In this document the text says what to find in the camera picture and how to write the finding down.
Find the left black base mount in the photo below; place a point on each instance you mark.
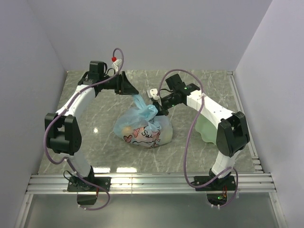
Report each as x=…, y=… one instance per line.
x=87, y=191

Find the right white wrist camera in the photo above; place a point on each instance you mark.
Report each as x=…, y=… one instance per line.
x=153, y=94

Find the green leaf-shaped plate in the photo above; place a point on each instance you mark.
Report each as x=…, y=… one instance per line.
x=206, y=129

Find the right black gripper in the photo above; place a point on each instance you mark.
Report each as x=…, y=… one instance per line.
x=161, y=109

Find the light blue plastic bag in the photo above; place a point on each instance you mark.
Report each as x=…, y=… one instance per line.
x=140, y=125

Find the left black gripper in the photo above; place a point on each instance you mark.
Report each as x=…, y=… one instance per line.
x=123, y=86

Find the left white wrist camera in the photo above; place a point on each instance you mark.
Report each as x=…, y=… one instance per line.
x=117, y=64

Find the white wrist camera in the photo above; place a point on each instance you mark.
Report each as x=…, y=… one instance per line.
x=153, y=94
x=117, y=64

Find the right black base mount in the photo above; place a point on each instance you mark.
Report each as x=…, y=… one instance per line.
x=220, y=191

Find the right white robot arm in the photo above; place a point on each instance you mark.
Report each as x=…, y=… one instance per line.
x=232, y=130

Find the aluminium front rail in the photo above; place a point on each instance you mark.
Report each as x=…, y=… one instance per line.
x=160, y=183

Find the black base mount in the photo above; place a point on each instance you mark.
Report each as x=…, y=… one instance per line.
x=87, y=191
x=220, y=191

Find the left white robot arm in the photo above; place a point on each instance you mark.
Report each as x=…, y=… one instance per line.
x=62, y=133

